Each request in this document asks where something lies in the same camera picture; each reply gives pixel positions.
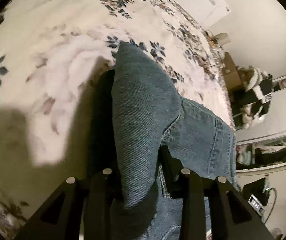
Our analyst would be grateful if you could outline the white wardrobe with clothes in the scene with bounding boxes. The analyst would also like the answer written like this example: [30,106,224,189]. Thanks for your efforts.
[236,75,286,172]

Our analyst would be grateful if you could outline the floral white bed blanket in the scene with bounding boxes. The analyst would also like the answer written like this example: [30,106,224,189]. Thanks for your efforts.
[0,0,233,239]

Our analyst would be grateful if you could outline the white cylindrical lamp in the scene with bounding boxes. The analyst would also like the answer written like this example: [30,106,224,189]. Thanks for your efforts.
[215,33,231,46]

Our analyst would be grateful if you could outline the clothes pile on chair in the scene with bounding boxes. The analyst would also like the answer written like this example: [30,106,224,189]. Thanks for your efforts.
[232,66,274,130]

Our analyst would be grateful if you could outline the tall brown cardboard box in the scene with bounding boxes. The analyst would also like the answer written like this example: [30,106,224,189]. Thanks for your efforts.
[222,52,242,92]

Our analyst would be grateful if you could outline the light blue denim jeans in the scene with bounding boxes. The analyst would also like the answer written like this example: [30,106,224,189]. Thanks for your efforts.
[112,42,236,239]

